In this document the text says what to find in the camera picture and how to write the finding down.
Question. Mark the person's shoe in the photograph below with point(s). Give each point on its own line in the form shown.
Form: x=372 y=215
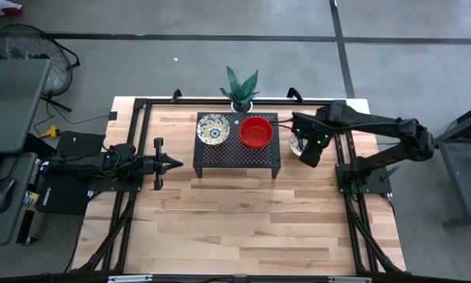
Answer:
x=7 y=7

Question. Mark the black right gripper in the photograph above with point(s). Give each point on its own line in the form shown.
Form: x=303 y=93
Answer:
x=311 y=133

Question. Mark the grey side desk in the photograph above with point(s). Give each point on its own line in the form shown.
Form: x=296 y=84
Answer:
x=7 y=228

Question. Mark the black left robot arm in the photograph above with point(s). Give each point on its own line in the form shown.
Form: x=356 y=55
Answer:
x=121 y=157

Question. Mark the black flat mat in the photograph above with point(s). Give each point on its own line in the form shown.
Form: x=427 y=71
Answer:
x=82 y=143

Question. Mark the yellow patterned bowl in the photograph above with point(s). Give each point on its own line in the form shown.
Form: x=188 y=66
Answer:
x=294 y=145
x=213 y=129

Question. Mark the black computer mouse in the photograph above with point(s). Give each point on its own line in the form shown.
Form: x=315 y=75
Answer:
x=1 y=194

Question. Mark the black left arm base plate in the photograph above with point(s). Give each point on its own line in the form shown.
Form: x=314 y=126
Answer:
x=113 y=184

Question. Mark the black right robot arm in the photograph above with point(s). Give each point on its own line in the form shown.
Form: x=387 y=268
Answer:
x=376 y=126

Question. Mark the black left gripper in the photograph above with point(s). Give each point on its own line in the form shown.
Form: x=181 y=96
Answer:
x=159 y=165

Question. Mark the black perforated metal shelf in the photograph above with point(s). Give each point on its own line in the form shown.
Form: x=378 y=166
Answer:
x=235 y=161

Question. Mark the black printed pad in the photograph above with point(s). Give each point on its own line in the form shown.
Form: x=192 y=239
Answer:
x=62 y=196

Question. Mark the white frame bracket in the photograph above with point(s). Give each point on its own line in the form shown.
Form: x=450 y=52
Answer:
x=129 y=278
x=349 y=279

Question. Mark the grey desk panel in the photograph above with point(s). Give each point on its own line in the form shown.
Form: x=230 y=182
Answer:
x=11 y=106

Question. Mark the black floor fan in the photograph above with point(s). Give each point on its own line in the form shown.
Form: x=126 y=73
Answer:
x=34 y=51

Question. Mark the yellow power plug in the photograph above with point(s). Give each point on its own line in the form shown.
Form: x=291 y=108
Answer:
x=50 y=131

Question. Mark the green snake plant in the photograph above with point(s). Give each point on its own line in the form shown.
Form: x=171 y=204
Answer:
x=241 y=90

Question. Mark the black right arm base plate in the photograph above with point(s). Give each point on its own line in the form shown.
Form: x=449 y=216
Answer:
x=376 y=186

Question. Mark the white plant pot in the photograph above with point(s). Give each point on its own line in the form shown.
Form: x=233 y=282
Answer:
x=233 y=106

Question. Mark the black aluminium table frame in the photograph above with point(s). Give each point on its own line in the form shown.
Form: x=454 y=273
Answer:
x=203 y=102

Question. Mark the red plastic bowl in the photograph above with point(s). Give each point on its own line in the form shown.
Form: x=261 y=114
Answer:
x=256 y=133

